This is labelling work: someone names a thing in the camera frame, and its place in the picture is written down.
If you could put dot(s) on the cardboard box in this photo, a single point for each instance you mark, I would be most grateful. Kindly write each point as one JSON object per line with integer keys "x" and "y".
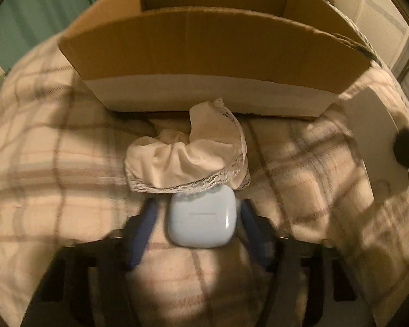
{"x": 204, "y": 51}

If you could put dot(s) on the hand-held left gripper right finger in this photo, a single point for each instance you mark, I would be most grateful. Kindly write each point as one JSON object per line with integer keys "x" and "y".
{"x": 256, "y": 236}

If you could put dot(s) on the teal curtain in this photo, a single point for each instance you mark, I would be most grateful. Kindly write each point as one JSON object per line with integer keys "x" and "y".
{"x": 41, "y": 13}

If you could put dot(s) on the white lace-trimmed cloth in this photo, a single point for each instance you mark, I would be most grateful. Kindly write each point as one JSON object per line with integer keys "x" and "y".
{"x": 191, "y": 158}

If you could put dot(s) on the light blue earbuds case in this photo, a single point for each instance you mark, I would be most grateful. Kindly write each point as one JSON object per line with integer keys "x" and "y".
{"x": 200, "y": 218}

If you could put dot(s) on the beige plaid blanket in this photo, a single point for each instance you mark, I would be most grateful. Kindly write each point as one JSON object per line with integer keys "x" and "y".
{"x": 54, "y": 150}

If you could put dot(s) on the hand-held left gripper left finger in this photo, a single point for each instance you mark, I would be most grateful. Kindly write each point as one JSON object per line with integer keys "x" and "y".
{"x": 138, "y": 238}

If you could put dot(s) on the white panelled door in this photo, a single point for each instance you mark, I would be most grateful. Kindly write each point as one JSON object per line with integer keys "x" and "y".
{"x": 371, "y": 10}

